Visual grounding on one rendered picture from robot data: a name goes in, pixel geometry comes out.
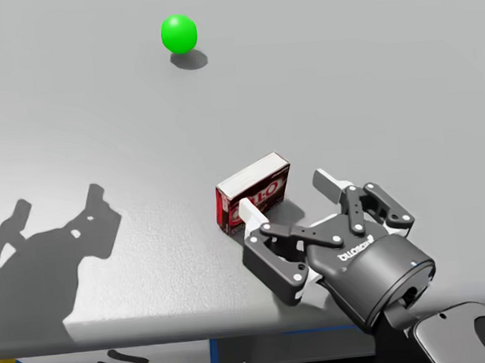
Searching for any red and white carton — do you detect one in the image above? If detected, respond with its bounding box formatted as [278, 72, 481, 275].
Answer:
[212, 150, 295, 237]

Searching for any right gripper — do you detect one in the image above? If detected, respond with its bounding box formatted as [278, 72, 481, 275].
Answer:
[235, 161, 441, 342]

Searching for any small glossy ball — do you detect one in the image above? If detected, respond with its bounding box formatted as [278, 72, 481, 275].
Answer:
[159, 12, 200, 57]

